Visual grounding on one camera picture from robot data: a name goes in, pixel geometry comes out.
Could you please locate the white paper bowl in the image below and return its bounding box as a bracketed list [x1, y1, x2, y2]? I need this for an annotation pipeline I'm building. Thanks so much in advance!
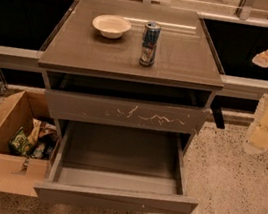
[92, 14, 132, 39]

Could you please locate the grey drawer cabinet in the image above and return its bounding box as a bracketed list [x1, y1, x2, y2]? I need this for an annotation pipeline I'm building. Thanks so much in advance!
[26, 0, 235, 160]

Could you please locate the tan snack bag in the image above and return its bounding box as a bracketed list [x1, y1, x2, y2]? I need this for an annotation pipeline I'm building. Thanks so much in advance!
[24, 117, 61, 161]

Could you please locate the blue silver redbull can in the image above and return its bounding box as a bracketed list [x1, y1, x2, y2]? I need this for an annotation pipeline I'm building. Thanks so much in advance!
[139, 21, 161, 67]

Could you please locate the green snack bag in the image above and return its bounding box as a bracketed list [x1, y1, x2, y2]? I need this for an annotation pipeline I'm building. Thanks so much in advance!
[8, 128, 36, 157]

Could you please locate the grey upper drawer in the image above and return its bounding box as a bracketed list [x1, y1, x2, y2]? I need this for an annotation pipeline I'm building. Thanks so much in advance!
[45, 89, 209, 134]

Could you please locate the metal window rail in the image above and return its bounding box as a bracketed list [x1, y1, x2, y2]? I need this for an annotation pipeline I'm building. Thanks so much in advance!
[0, 46, 268, 100]

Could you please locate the brown cardboard box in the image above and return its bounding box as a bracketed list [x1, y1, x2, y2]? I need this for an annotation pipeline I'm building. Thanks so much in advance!
[0, 91, 51, 197]

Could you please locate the open grey middle drawer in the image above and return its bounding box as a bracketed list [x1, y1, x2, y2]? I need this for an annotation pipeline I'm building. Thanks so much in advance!
[34, 122, 198, 214]

